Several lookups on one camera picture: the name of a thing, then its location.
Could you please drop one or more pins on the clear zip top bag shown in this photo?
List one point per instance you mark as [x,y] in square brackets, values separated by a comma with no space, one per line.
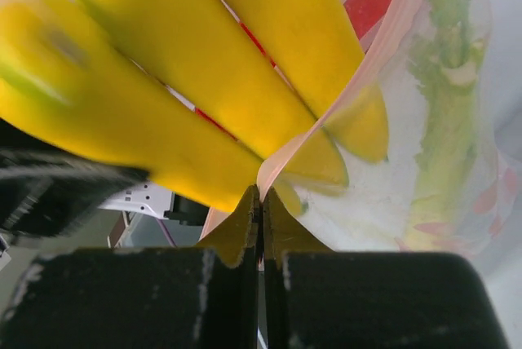
[402,155]

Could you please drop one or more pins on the green celery stalk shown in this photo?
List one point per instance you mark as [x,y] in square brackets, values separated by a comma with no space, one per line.
[446,68]

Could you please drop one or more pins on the yellow banana bunch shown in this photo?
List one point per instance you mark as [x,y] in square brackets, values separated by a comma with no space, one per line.
[198,93]

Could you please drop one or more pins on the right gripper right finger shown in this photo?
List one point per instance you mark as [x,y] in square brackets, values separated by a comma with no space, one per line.
[319,298]

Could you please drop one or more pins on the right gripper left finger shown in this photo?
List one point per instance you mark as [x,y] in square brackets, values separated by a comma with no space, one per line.
[204,296]

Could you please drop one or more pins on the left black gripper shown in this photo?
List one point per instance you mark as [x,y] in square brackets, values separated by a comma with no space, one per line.
[47,192]

